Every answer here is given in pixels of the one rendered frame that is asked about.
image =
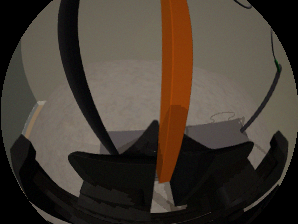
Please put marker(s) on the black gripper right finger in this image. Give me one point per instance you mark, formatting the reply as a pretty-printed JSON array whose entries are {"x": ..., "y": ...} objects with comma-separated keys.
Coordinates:
[{"x": 196, "y": 163}]

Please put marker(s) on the orange handle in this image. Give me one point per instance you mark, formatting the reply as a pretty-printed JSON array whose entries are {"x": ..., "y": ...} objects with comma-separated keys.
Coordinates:
[{"x": 177, "y": 67}]

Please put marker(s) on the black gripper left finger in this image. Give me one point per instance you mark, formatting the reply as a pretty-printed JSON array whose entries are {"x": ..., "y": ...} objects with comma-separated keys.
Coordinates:
[{"x": 135, "y": 168}]

